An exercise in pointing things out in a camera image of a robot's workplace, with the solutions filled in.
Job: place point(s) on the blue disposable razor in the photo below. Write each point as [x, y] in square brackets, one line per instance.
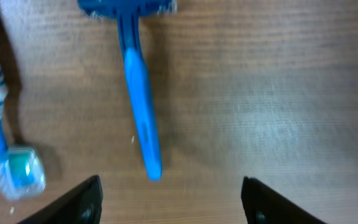
[127, 14]

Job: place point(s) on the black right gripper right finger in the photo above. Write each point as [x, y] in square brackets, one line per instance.
[263, 205]

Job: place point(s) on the blue white toothbrush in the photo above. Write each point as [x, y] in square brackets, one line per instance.
[22, 173]

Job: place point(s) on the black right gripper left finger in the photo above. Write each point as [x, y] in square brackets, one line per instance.
[80, 205]

